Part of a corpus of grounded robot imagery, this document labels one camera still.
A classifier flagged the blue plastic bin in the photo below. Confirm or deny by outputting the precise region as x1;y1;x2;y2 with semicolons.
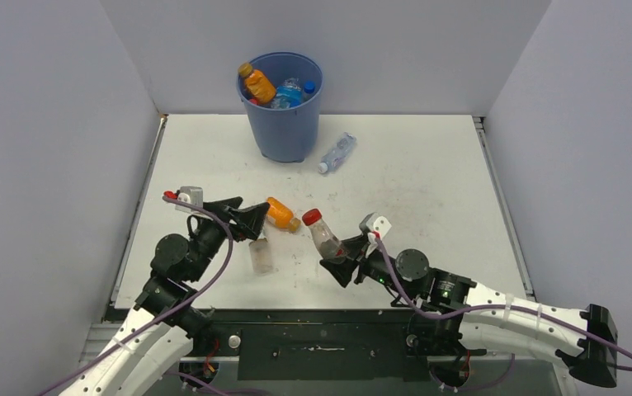
235;51;324;163

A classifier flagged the clear bottle red round logo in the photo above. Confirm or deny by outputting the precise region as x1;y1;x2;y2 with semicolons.
302;208;347;260

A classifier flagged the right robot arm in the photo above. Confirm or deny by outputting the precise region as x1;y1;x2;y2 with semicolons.
319;235;617;388

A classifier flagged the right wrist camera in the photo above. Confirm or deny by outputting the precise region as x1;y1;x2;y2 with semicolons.
359;212;392;244

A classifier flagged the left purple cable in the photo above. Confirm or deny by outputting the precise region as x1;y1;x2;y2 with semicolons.
37;196;271;396

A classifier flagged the crushed blue-label water bottle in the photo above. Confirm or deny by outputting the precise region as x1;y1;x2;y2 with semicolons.
271;78;303;110

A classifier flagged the purple cable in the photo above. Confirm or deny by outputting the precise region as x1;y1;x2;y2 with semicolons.
37;196;271;396
373;234;632;394

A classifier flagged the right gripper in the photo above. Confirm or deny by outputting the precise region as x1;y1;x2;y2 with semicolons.
321;233;417;299

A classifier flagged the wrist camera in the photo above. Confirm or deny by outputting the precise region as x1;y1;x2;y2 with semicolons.
163;186;203;214
359;212;392;244

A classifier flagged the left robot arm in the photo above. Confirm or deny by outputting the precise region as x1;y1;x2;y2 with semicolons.
59;191;270;395

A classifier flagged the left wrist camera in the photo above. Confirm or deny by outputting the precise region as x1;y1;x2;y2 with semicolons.
163;186;203;214

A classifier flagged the aluminium rail frame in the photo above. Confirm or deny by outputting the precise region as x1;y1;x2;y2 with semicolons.
69;113;171;396

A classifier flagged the orange pineapple-label juice bottle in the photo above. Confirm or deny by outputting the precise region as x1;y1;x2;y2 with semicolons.
238;63;276;105

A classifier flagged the cloudy bottle green cap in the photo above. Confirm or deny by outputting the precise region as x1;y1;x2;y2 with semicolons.
248;238;274;275

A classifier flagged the small clear water bottle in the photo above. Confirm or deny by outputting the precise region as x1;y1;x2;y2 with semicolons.
317;133;357;175

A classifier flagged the Pepsi bottle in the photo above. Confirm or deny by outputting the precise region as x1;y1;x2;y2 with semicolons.
302;80;316;103

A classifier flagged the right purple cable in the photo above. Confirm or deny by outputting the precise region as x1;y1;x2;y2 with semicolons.
373;234;632;394

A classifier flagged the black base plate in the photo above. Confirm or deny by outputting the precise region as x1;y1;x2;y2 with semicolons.
102;309;541;383

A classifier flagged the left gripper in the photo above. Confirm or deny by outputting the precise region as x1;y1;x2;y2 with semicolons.
186;196;269;282

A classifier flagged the plain orange juice bottle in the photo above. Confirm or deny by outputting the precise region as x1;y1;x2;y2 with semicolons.
266;196;301;233

